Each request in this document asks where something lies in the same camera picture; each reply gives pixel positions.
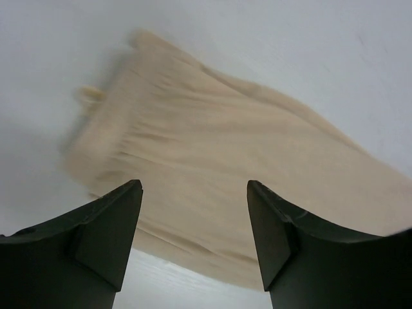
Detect beige trousers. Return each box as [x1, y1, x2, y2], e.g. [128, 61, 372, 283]
[65, 31, 411, 290]

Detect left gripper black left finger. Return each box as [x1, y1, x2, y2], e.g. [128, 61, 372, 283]
[1, 180, 143, 308]

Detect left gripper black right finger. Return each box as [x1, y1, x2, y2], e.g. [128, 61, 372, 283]
[247, 180, 411, 308]

